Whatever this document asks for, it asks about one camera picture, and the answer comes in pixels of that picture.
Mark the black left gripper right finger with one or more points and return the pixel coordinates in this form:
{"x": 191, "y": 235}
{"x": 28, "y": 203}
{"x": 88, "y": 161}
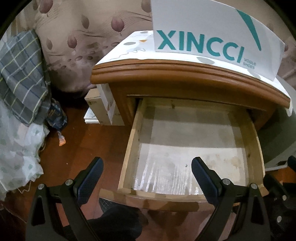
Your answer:
{"x": 251, "y": 222}

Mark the beige leaf-print curtain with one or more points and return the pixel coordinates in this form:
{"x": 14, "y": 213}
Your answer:
{"x": 75, "y": 35}

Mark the white Xincci shoe box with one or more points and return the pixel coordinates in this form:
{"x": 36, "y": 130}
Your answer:
{"x": 218, "y": 31}

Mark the white dotted table cover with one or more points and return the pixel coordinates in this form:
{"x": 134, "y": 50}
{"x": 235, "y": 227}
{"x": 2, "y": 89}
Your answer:
{"x": 140, "y": 46}

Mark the grey cabinet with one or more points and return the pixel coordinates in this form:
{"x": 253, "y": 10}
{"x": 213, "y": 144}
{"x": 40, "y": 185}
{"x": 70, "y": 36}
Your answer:
{"x": 277, "y": 139}

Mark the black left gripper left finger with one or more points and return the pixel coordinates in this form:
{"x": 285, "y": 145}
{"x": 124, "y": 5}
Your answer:
{"x": 44, "y": 222}

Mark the wooden drawer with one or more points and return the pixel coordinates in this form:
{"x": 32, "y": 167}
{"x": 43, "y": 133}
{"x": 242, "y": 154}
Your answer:
{"x": 166, "y": 135}

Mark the dark plastic bag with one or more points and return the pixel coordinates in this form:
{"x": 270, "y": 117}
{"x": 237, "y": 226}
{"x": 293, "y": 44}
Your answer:
{"x": 57, "y": 118}

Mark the grey plaid blanket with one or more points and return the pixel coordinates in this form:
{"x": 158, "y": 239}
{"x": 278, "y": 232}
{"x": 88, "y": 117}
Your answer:
{"x": 24, "y": 78}

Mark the orange snack wrapper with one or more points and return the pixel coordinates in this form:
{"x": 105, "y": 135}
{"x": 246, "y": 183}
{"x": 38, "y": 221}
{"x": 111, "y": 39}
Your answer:
{"x": 62, "y": 140}

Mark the black checked slipper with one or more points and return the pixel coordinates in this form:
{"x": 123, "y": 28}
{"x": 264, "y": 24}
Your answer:
{"x": 118, "y": 222}

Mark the white floral bedsheet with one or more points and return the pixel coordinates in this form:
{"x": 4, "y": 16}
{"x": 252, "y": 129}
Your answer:
{"x": 20, "y": 145}

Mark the wooden nightstand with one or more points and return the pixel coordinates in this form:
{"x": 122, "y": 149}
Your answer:
{"x": 133, "y": 78}

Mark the brown cardboard box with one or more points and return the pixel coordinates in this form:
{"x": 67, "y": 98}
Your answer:
{"x": 96, "y": 112}

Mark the white cardboard box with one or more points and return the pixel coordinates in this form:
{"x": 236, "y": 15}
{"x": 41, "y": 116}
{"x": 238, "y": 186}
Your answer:
{"x": 108, "y": 100}

